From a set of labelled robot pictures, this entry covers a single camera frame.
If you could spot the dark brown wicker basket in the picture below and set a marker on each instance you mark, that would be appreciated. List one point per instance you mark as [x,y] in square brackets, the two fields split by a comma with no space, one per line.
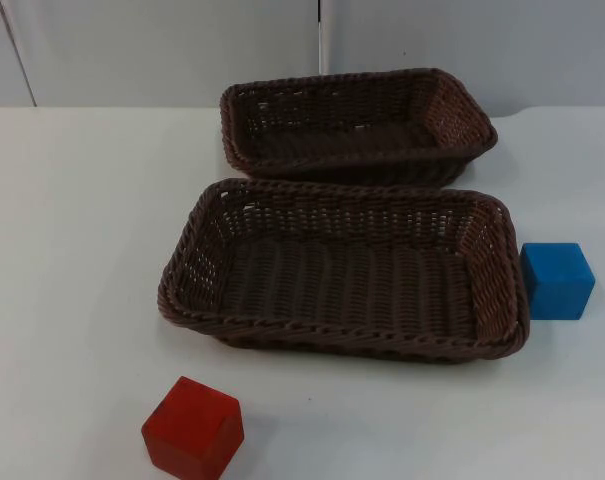
[342,280]
[352,130]

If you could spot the red cube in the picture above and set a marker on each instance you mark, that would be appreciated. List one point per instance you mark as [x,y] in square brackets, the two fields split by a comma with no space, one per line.
[192,430]

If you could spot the blue cube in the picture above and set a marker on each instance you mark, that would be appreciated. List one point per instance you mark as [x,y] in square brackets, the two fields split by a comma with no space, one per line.
[557,280]

